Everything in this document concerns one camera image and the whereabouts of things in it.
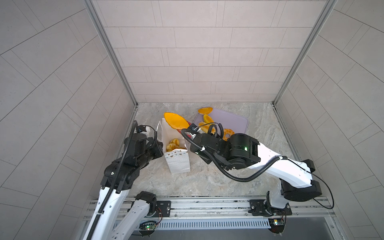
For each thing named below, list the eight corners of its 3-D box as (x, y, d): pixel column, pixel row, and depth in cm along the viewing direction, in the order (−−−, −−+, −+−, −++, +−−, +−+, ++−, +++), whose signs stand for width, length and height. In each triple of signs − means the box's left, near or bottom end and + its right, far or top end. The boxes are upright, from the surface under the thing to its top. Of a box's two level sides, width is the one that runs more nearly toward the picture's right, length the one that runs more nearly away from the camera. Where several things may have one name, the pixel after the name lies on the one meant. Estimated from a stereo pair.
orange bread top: (198, 115, 111) (198, 112, 108) (198, 110, 114) (198, 107, 111) (213, 115, 111) (213, 112, 108) (212, 110, 114) (213, 107, 112)
